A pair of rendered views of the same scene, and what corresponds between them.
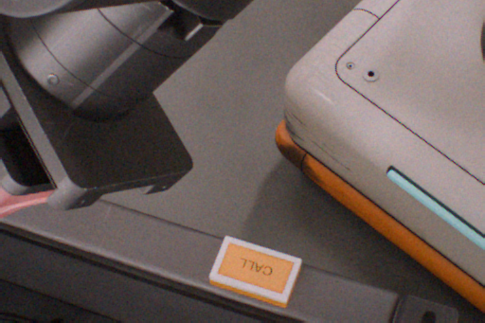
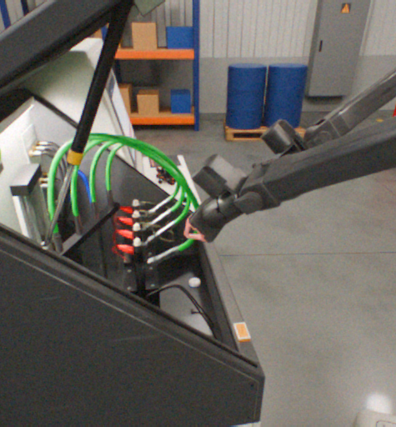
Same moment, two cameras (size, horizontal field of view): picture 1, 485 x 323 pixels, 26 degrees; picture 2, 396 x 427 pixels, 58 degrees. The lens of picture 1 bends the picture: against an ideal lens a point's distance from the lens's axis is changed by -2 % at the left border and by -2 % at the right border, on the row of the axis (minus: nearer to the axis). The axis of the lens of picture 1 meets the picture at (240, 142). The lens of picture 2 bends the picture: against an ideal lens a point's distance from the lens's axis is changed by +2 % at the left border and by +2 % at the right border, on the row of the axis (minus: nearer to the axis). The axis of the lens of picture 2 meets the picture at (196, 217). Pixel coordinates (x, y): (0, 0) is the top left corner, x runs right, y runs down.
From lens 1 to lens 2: 51 cm
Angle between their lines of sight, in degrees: 49
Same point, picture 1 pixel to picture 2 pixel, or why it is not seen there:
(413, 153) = not seen: outside the picture
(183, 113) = (333, 402)
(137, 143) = (208, 229)
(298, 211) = not seen: outside the picture
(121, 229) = (233, 308)
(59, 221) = (226, 298)
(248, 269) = (240, 329)
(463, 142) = not seen: outside the picture
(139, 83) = (211, 218)
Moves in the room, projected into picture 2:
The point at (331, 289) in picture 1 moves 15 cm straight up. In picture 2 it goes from (249, 349) to (254, 300)
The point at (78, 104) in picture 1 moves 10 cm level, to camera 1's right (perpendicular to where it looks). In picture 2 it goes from (204, 216) to (233, 238)
